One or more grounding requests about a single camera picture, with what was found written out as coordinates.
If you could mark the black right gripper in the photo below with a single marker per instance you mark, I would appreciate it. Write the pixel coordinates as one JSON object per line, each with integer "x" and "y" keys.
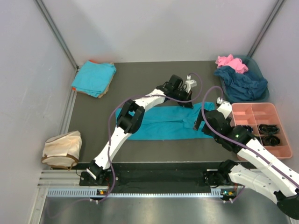
{"x": 196, "y": 122}

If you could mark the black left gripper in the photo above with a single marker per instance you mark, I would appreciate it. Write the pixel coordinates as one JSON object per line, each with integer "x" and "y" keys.
{"x": 186, "y": 96}

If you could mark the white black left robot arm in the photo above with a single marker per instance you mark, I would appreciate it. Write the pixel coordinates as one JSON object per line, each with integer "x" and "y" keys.
{"x": 130, "y": 118}

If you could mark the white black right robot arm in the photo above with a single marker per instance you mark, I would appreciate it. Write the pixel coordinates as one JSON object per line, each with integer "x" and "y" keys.
{"x": 277, "y": 181}

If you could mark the pink compartment tray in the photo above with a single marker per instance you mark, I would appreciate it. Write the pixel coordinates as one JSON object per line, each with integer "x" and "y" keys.
{"x": 262, "y": 120}

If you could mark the navy blue t shirt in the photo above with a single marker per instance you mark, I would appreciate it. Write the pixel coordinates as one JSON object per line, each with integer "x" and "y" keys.
{"x": 242, "y": 87}

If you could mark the pink t shirt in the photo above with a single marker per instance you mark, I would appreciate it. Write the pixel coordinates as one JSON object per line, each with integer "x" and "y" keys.
{"x": 233, "y": 62}

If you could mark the teal plastic basket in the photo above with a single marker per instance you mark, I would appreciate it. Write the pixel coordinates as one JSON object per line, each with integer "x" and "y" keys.
{"x": 251, "y": 64}

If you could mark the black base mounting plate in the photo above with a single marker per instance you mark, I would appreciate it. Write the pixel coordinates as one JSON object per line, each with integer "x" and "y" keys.
{"x": 160, "y": 177}

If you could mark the beige cloth bag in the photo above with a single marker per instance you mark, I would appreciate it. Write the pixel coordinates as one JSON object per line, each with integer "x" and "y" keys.
{"x": 62, "y": 151}

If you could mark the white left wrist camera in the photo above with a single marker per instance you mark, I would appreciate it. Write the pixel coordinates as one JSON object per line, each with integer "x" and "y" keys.
{"x": 189, "y": 83}

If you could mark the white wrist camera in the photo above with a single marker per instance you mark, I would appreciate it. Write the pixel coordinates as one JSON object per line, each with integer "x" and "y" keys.
{"x": 189, "y": 83}
{"x": 224, "y": 107}

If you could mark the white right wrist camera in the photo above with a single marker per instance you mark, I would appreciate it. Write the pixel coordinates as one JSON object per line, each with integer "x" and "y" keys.
{"x": 224, "y": 107}

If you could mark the aluminium frame rail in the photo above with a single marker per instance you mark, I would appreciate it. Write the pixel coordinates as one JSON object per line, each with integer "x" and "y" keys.
{"x": 55, "y": 31}

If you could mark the white slotted cable duct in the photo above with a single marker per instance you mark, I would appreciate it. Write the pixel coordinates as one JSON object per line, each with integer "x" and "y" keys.
{"x": 99, "y": 194}

